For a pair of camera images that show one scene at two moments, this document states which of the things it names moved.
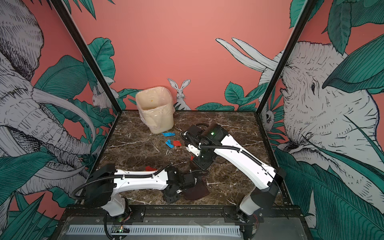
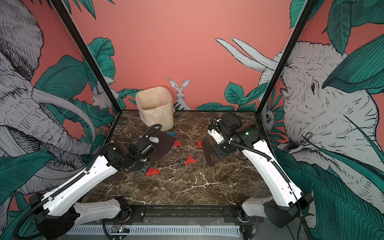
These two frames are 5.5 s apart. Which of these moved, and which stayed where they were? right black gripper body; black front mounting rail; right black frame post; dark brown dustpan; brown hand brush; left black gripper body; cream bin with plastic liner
Moved: dark brown dustpan; brown hand brush; left black gripper body; right black gripper body
Stayed: black front mounting rail; cream bin with plastic liner; right black frame post
